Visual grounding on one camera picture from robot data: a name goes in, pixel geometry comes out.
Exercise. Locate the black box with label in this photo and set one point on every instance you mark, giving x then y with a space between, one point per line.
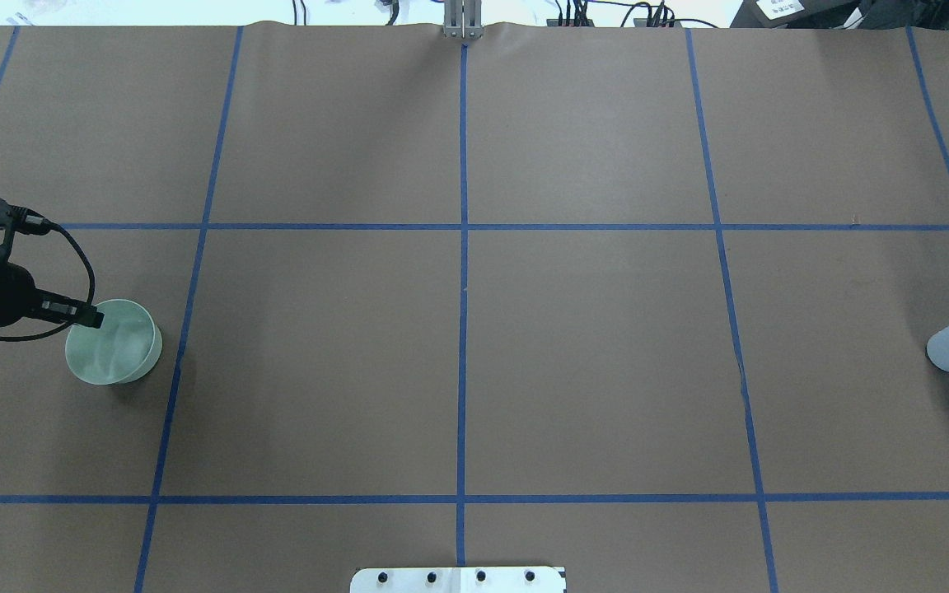
808 15

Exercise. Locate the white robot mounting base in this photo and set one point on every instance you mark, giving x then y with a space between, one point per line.
460 579

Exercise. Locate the light green ceramic bowl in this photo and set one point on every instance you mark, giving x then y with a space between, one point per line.
126 346

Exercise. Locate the aluminium camera post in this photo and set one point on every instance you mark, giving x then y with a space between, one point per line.
462 19

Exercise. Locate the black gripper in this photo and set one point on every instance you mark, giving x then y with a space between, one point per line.
10 295

